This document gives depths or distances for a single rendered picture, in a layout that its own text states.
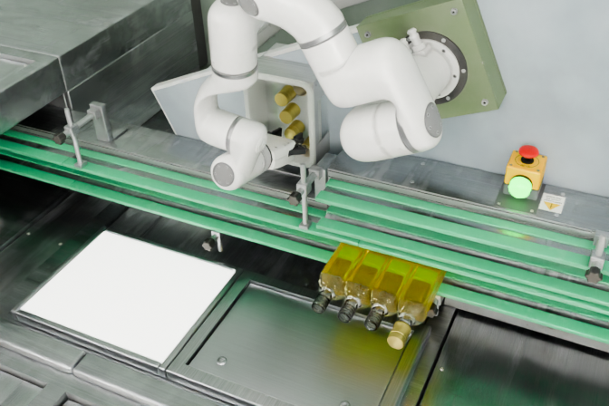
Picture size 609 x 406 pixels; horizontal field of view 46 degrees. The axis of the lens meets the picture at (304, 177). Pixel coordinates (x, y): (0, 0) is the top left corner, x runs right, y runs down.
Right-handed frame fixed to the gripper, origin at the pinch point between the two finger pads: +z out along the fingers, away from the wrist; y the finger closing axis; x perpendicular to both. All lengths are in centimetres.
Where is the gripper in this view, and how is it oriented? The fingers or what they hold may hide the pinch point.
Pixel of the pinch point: (287, 138)
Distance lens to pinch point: 166.5
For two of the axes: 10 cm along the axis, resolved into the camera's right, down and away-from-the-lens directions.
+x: 1.0, -9.2, -3.7
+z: 4.2, -3.0, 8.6
